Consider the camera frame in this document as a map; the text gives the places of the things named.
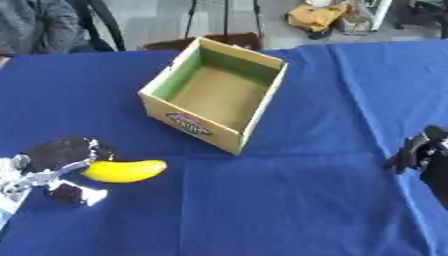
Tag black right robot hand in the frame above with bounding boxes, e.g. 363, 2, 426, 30
381, 125, 448, 210

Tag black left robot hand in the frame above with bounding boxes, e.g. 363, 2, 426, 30
17, 135, 118, 208

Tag tan cardboard box green inside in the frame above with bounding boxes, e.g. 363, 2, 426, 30
136, 36, 291, 156

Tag yellow toy banana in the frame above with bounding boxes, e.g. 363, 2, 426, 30
80, 159, 170, 184

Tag person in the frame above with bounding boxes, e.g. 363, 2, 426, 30
0, 0, 98, 69

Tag black office chair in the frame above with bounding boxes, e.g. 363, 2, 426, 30
392, 0, 448, 38

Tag white board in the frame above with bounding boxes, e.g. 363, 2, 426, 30
362, 0, 396, 32

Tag yellow bag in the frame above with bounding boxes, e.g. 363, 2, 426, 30
283, 2, 350, 34

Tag brown wooden stool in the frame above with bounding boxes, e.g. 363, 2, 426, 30
138, 31, 265, 52

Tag black tripod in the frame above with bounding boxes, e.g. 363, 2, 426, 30
182, 0, 266, 43

